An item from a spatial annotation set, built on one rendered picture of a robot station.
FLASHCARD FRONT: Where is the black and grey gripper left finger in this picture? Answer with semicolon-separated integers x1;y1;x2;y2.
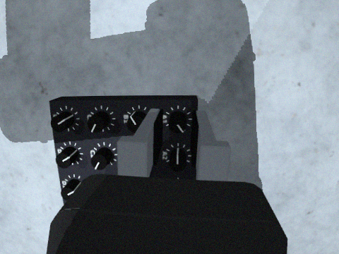
117;109;163;177

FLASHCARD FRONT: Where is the black knob box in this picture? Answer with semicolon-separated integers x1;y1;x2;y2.
49;95;198;204

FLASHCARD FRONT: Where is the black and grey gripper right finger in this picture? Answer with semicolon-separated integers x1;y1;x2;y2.
191;110;231;181

